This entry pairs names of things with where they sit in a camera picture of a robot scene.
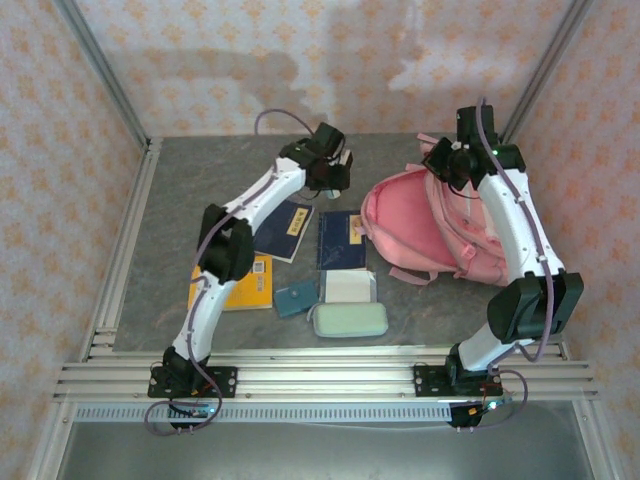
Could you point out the slanted aluminium frame post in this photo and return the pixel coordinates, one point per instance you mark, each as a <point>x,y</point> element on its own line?
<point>544,75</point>
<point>105,75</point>

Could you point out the aluminium side rail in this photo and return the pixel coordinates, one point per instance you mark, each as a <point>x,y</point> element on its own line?
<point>145,180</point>

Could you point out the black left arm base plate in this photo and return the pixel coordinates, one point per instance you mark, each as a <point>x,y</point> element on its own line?
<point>225,382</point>

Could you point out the pink student backpack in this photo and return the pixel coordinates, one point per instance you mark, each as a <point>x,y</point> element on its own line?
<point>405,220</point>

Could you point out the teal snap wallet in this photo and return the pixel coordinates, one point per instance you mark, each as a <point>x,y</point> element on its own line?
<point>295,300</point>

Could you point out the white notebook with grey edges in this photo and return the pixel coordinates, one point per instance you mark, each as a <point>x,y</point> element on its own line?
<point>345,287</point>

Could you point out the thick dark blue book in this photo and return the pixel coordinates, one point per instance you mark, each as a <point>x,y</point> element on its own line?
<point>282,225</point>

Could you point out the wide aluminium mounting rail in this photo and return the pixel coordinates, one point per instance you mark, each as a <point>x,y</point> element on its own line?
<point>325,380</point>

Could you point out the slim aluminium extrusion bar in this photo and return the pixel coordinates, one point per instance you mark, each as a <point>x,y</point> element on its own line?
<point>325,354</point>

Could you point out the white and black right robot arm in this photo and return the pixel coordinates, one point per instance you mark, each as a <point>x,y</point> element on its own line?
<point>515,225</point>

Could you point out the pale green pencil case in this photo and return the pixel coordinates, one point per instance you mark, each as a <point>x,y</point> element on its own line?
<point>350,320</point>

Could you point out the grey metal panel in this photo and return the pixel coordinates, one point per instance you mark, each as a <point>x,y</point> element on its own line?
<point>320,455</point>

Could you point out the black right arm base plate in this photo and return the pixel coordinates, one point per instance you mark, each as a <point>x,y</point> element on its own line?
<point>427,380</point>

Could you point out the aluminium frame leg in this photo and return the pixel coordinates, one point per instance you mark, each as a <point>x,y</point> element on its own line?
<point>595,440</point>
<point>50,445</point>

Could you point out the thin dark blue notebook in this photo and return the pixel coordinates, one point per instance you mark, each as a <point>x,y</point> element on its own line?
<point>335,240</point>

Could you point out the yellow paperback book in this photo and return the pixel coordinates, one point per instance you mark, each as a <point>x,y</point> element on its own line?
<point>250,295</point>

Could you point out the small circuit board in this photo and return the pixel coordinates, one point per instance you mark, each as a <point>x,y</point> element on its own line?
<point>195,412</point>
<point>480,410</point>

